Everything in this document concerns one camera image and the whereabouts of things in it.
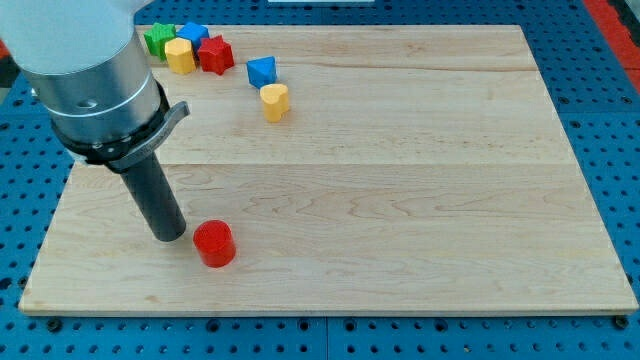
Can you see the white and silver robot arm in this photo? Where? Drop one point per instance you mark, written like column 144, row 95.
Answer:
column 86, row 65

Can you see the yellow heart block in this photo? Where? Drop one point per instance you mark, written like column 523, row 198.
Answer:
column 275, row 101

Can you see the light wooden board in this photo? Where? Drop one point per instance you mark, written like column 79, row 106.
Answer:
column 421, row 171

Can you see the red cylinder block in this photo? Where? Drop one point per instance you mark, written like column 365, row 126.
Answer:
column 214, row 243

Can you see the blue triangular block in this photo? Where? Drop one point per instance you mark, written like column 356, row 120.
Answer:
column 262, row 71

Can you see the red star block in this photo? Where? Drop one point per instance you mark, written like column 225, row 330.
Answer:
column 215, row 55

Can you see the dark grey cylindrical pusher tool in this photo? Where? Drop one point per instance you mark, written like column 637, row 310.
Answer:
column 150, row 189

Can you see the yellow hexagon block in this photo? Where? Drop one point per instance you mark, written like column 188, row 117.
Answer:
column 179, row 55

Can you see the blue cube block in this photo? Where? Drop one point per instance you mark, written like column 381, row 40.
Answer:
column 194, row 33

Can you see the green star block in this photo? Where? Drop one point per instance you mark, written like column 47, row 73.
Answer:
column 157, row 36

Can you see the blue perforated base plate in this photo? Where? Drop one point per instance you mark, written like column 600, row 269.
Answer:
column 579, row 47

